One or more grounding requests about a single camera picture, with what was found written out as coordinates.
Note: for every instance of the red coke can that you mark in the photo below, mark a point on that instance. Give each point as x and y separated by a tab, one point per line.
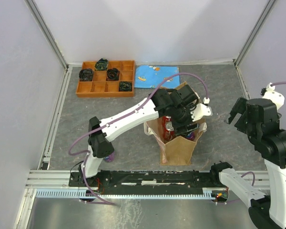
166	119
168	132

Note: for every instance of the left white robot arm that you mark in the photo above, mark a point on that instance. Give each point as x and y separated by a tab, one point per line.
103	132

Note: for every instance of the dark rolled sock top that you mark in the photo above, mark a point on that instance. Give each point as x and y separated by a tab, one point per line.
101	65

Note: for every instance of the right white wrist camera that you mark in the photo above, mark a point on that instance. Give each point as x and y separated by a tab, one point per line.
270	93

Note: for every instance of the dark rolled sock middle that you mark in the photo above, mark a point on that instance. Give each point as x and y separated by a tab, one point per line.
113	74

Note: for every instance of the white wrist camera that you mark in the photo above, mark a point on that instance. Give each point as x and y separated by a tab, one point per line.
270	93
201	110

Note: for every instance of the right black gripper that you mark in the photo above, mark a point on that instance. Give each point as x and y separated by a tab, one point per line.
239	107

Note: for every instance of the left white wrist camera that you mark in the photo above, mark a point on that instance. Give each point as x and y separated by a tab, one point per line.
201	110

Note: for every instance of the dark rolled sock right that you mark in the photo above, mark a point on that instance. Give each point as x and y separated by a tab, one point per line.
125	86

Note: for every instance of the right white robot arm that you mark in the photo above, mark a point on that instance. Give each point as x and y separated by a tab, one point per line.
265	211

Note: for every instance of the aluminium corner post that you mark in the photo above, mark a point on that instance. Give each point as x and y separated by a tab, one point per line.
255	31
46	31

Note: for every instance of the red coke can front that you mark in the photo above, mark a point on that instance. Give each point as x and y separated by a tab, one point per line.
168	132

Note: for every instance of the purple fanta can front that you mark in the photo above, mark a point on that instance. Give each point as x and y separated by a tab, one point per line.
109	158

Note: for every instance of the brown canvas tote bag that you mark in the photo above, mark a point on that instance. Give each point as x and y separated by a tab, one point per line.
177	152

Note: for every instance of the light blue cable duct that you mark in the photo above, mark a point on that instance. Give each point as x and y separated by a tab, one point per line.
83	194

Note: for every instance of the left aluminium corner post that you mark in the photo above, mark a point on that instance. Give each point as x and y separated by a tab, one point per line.
46	31

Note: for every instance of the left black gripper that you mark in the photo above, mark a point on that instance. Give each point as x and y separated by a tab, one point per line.
181	129

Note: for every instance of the purple fanta can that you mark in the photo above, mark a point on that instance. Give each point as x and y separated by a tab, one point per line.
109	158
190	136

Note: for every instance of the blue patterned cloth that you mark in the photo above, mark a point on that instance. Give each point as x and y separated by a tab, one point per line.
148	77

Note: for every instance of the orange wooden divider tray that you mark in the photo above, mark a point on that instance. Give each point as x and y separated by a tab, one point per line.
100	86

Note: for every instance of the right aluminium corner post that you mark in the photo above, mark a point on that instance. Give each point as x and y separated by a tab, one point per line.
255	31

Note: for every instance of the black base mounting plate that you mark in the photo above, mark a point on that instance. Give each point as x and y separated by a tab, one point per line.
154	182

